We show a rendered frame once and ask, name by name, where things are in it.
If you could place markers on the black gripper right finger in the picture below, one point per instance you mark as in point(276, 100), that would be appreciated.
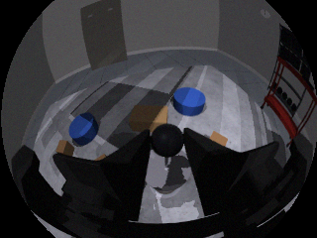
point(217, 169)

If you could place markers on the glass french press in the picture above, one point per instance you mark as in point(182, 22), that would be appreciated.
point(169, 168)

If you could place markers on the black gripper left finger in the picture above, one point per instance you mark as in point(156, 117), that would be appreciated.
point(122, 174)

